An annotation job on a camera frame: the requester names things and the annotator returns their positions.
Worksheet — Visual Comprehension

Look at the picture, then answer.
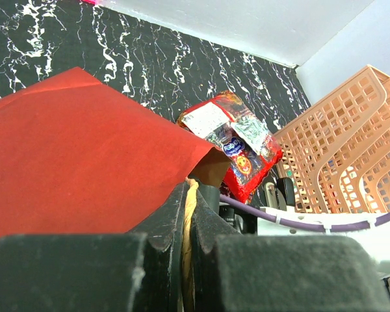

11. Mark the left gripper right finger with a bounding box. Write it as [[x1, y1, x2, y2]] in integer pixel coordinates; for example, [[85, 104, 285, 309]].
[[191, 194, 390, 311]]

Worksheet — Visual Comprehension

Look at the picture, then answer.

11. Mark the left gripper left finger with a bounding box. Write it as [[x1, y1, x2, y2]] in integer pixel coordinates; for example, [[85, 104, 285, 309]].
[[0, 183, 189, 311]]

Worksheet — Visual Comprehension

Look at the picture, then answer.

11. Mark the red brown paper bag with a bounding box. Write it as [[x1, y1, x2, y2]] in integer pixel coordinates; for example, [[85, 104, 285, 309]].
[[0, 68, 229, 238]]

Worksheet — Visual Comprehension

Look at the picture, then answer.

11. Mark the grey foil snack packet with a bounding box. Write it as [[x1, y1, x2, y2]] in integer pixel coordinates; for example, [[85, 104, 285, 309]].
[[231, 118, 272, 157]]

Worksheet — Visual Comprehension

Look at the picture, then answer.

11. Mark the red cookie snack bag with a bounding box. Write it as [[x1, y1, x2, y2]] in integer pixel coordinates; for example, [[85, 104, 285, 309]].
[[177, 90, 283, 203]]

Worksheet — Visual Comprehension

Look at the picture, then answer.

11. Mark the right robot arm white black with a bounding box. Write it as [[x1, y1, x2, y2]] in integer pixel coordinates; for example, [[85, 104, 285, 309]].
[[200, 185, 390, 279]]

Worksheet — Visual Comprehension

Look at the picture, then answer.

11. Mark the black silver stapler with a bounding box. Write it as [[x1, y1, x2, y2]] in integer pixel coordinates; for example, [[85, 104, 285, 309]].
[[263, 177, 296, 212]]

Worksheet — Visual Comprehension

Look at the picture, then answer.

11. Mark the peach plastic desk organizer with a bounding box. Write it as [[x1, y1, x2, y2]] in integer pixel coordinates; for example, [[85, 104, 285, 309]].
[[275, 65, 390, 213]]

